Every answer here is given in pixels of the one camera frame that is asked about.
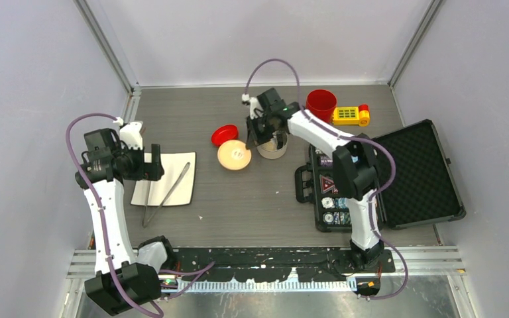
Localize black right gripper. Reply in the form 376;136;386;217
247;112;276;149

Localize metal tongs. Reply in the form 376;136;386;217
142;162;191;228

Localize red tall cup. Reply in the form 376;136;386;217
306;89;337;123

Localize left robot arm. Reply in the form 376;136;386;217
76;129;177;317

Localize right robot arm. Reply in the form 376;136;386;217
241;88;384;272

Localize steel round lunch container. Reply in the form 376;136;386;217
256;132;288;160

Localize white square plate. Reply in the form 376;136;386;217
131;152;196;207

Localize red round lid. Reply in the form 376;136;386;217
211;124;239;147

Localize yellow tape measure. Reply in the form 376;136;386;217
332;104;370;127

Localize black poker chip case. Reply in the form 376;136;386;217
294;119;467;233

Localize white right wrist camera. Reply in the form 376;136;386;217
241;93;264;119

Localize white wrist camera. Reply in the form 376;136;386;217
113;117;144;150
241;93;264;119

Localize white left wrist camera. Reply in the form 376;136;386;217
113;117;144;150

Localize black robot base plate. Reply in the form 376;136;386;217
161;247;396;283

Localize aluminium frame rail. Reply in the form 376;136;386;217
66;249;466;303

